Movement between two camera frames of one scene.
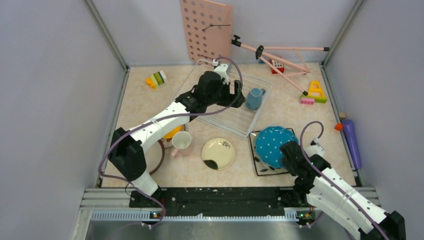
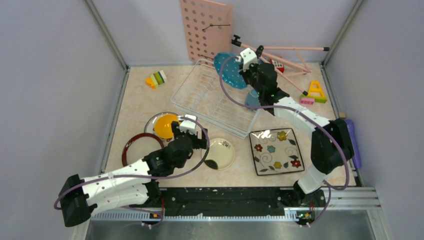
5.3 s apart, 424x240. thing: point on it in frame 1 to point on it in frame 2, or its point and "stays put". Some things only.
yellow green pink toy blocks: (315, 94) stays put
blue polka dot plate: (268, 141) to (230, 71)
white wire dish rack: (237, 120) stays put
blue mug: (254, 98) stays put
